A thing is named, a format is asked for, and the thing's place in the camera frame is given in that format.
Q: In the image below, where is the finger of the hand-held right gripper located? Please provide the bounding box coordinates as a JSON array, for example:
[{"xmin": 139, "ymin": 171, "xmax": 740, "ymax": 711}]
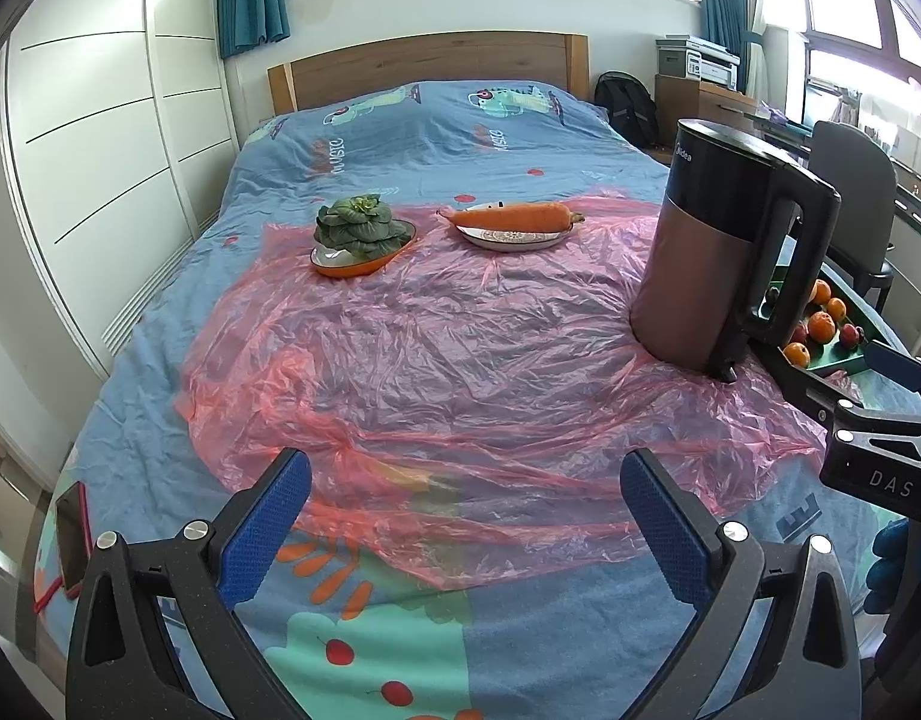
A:
[
  {"xmin": 863, "ymin": 340, "xmax": 921, "ymax": 395},
  {"xmin": 775, "ymin": 366, "xmax": 921, "ymax": 452}
]

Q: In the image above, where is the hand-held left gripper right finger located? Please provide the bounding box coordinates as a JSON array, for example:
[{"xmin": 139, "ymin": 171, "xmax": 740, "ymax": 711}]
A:
[{"xmin": 620, "ymin": 448, "xmax": 862, "ymax": 720}]

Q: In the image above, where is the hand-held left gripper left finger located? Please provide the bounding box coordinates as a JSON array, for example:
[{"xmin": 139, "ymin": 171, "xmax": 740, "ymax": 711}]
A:
[{"xmin": 65, "ymin": 448, "xmax": 313, "ymax": 720}]

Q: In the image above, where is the green tray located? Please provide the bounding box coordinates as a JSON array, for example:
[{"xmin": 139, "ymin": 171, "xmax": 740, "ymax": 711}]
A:
[{"xmin": 756, "ymin": 255, "xmax": 892, "ymax": 380}]

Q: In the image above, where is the person's right hand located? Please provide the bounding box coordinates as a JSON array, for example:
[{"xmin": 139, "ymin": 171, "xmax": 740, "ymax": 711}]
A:
[{"xmin": 863, "ymin": 516, "xmax": 913, "ymax": 614}]

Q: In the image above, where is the white desk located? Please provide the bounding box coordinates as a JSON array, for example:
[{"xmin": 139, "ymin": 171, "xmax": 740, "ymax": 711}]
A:
[{"xmin": 752, "ymin": 105, "xmax": 921, "ymax": 256}]

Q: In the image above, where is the phone in red case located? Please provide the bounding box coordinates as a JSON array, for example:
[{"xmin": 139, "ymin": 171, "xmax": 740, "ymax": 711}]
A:
[{"xmin": 53, "ymin": 481, "xmax": 94, "ymax": 595}]

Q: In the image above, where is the grey office chair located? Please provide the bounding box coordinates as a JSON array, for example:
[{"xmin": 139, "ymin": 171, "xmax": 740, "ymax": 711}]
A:
[{"xmin": 809, "ymin": 120, "xmax": 900, "ymax": 316}]

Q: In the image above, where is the pink plastic sheet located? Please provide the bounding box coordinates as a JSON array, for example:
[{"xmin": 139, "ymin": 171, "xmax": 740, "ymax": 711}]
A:
[{"xmin": 176, "ymin": 195, "xmax": 829, "ymax": 593}]

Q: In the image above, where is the green vegetable on orange plate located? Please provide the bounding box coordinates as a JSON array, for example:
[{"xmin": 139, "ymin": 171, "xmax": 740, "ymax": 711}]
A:
[{"xmin": 308, "ymin": 219, "xmax": 420, "ymax": 278}]

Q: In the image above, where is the wooden drawer cabinet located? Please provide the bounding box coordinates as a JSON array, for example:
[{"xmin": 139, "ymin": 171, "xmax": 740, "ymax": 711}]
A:
[{"xmin": 653, "ymin": 73, "xmax": 761, "ymax": 166}]

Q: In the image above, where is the black backpack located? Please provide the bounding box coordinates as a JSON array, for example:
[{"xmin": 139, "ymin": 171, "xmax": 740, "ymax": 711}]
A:
[{"xmin": 593, "ymin": 71, "xmax": 660, "ymax": 147}]

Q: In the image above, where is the white printer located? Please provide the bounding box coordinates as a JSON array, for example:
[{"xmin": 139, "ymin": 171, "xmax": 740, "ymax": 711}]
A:
[{"xmin": 655, "ymin": 35, "xmax": 741, "ymax": 87}]

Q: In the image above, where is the brown framed window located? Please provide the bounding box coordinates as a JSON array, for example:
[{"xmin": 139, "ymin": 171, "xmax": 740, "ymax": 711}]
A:
[{"xmin": 801, "ymin": 0, "xmax": 921, "ymax": 83}]

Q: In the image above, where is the white wardrobe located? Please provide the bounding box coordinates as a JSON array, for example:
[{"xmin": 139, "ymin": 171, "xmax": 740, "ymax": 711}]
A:
[{"xmin": 2, "ymin": 0, "xmax": 240, "ymax": 383}]

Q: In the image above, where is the wooden headboard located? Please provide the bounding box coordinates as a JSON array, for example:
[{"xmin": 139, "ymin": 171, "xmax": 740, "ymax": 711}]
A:
[{"xmin": 267, "ymin": 34, "xmax": 589, "ymax": 117}]

